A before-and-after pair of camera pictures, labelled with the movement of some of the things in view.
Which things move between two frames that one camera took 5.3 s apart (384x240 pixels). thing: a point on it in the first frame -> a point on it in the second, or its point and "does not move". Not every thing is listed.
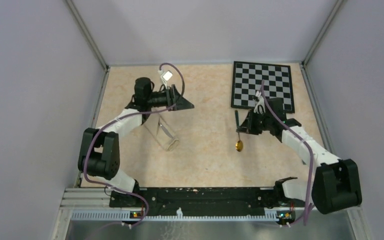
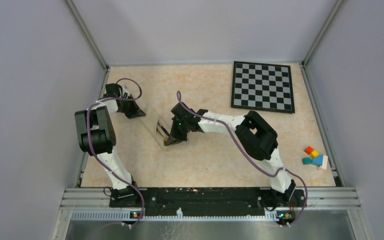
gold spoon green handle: x=239 y=144 -> x=162 y=132
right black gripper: x=245 y=127 -> x=175 y=137
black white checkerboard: x=247 y=81 does not move
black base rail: x=204 y=202 does not move
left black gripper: x=184 y=104 -> x=135 y=111
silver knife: x=166 y=130 does not move
